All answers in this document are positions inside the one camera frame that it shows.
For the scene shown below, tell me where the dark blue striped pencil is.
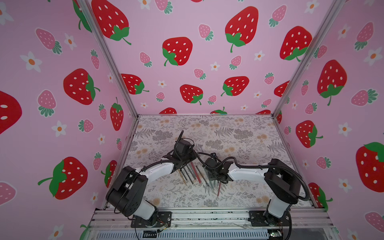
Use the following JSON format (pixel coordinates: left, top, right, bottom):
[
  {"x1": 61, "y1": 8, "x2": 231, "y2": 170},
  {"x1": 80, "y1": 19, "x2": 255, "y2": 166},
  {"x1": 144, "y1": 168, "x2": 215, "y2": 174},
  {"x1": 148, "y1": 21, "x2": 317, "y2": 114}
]
[{"x1": 183, "y1": 168, "x2": 194, "y2": 185}]

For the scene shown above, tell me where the yellow pencil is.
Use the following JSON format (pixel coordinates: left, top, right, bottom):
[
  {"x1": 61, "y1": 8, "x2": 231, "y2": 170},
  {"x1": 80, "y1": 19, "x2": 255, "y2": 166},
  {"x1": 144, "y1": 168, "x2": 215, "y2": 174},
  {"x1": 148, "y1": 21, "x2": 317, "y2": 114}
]
[{"x1": 179, "y1": 170, "x2": 188, "y2": 186}]

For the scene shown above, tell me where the red striped pencil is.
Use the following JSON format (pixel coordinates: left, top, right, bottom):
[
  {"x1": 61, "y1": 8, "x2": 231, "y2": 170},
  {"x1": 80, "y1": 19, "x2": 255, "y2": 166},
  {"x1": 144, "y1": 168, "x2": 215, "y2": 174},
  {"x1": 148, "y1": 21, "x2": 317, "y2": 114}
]
[{"x1": 190, "y1": 163, "x2": 202, "y2": 185}]

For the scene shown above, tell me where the blue pencil with clear cap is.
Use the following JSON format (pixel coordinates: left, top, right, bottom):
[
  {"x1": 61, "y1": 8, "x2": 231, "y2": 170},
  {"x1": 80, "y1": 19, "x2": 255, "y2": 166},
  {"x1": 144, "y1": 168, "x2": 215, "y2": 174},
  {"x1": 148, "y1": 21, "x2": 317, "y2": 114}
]
[{"x1": 188, "y1": 164, "x2": 198, "y2": 181}]

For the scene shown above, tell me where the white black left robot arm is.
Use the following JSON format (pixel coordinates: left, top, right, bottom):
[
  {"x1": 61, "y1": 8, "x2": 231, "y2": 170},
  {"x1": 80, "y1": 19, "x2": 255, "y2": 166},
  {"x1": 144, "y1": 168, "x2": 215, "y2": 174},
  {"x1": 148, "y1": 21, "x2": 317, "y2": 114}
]
[{"x1": 106, "y1": 150, "x2": 197, "y2": 225}]

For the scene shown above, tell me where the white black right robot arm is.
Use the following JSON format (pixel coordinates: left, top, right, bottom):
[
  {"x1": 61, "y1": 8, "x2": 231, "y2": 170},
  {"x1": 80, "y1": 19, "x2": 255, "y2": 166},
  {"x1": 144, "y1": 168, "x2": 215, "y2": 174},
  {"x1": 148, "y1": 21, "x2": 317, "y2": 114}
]
[{"x1": 203, "y1": 157, "x2": 311, "y2": 227}]

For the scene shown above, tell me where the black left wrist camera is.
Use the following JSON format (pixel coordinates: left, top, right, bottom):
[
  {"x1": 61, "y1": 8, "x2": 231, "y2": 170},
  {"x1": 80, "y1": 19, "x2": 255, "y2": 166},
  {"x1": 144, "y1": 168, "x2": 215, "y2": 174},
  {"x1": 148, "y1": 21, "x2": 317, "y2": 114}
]
[{"x1": 176, "y1": 139, "x2": 194, "y2": 155}]

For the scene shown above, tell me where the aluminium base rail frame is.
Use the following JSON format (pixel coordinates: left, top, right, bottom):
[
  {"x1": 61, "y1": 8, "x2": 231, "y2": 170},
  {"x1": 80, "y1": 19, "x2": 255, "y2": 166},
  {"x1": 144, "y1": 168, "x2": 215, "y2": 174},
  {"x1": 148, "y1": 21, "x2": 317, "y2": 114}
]
[{"x1": 81, "y1": 208, "x2": 341, "y2": 240}]

